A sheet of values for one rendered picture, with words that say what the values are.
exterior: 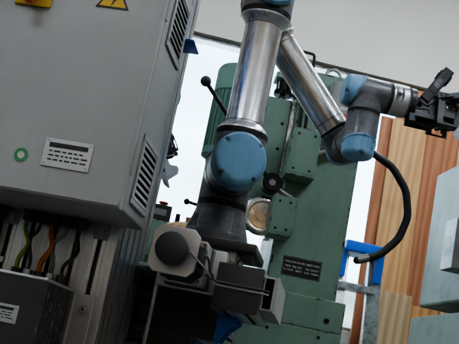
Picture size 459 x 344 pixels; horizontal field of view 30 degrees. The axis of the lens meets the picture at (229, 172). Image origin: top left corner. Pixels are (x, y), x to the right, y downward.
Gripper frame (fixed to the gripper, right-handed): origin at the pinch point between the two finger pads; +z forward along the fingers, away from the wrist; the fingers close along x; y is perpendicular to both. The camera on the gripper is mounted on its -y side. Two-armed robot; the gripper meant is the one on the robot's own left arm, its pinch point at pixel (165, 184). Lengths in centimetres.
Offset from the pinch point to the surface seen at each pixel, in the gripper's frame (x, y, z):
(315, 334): -22, 25, 59
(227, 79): -6.9, 28.7, -25.5
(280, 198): -20.3, 29.4, 18.1
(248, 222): -14.0, 19.0, 21.2
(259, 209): -14.1, 23.6, 18.7
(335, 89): -17, 58, -10
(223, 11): 134, 65, -101
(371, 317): 73, 67, 62
